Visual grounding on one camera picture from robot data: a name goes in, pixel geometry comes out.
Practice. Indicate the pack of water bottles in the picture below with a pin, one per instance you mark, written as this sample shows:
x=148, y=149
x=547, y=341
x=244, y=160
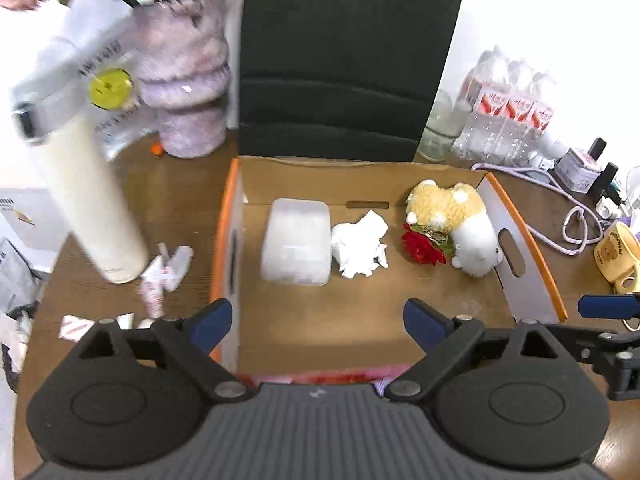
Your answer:
x=500, y=115

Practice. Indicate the crumpled red white wrappers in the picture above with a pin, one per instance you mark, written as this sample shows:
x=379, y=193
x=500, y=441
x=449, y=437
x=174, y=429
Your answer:
x=165, y=272

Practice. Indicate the red artificial rose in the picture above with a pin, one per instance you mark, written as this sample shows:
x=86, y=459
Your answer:
x=422, y=250

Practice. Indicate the cardboard box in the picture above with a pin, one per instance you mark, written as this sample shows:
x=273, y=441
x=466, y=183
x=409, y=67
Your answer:
x=350, y=310

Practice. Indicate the small grey tin box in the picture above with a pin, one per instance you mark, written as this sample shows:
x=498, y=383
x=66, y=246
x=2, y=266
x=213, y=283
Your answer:
x=577, y=170

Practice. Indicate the clear smiley plastic bag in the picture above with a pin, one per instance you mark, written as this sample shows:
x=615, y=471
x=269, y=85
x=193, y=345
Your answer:
x=122, y=125

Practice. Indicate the clear glass jar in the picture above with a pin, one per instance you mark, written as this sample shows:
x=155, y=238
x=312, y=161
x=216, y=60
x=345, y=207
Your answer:
x=437, y=130

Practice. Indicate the wooden desk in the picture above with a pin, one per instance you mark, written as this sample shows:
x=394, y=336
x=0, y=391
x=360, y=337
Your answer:
x=175, y=200

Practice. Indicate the yellow white plush toy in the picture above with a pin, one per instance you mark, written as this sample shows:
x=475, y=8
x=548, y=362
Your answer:
x=460, y=215

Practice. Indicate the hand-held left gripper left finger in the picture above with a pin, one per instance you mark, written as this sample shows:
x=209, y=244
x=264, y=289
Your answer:
x=212, y=325

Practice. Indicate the white paper box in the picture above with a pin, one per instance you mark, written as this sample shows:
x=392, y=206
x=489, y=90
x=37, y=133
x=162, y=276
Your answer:
x=30, y=217

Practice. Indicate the crumpled white tissue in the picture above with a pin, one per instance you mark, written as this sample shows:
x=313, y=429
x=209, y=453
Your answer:
x=357, y=247

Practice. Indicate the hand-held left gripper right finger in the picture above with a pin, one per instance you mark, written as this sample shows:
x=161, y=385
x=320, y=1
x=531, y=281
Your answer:
x=422, y=325

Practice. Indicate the cream thermos bottle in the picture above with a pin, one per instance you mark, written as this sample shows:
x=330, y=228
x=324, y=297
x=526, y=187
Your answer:
x=90, y=195

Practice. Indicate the purple marbled vase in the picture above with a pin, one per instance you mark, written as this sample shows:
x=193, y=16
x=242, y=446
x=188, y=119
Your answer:
x=185, y=85

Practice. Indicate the small orange object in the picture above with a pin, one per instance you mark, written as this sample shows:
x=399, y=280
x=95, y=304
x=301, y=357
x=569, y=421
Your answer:
x=157, y=150

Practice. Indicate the flat red white packet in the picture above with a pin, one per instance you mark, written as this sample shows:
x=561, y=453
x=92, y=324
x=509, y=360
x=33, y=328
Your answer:
x=76, y=327

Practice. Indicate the small white packet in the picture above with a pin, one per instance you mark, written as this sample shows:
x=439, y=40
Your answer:
x=126, y=320

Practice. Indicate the black chair back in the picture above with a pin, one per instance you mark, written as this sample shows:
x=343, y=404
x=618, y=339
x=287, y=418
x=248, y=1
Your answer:
x=345, y=50

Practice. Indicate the grey plastic bag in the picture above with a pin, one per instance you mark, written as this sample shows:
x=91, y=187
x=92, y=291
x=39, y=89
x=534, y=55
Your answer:
x=15, y=275

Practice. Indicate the small white bottle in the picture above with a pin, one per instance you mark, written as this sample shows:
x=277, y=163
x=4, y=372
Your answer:
x=552, y=146

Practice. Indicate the translucent plastic container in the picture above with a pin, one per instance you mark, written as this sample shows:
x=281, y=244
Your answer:
x=297, y=242

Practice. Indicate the pink red cloth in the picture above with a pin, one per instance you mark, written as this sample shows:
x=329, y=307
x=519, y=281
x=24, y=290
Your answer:
x=325, y=376

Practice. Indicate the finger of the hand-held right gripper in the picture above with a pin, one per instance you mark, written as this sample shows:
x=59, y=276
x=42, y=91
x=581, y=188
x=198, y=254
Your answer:
x=607, y=306
x=622, y=360

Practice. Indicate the yellow bear mug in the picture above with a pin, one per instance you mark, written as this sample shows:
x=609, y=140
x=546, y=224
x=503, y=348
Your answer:
x=617, y=255

